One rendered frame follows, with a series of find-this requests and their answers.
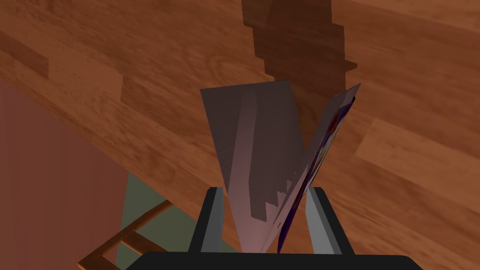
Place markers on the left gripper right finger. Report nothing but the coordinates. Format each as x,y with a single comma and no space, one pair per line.
324,225

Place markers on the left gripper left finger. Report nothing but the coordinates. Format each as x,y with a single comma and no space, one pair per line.
210,225

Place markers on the book with purple cover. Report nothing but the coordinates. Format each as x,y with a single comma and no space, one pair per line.
258,157

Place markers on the brown wooden chair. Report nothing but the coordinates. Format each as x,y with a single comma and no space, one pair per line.
127,240

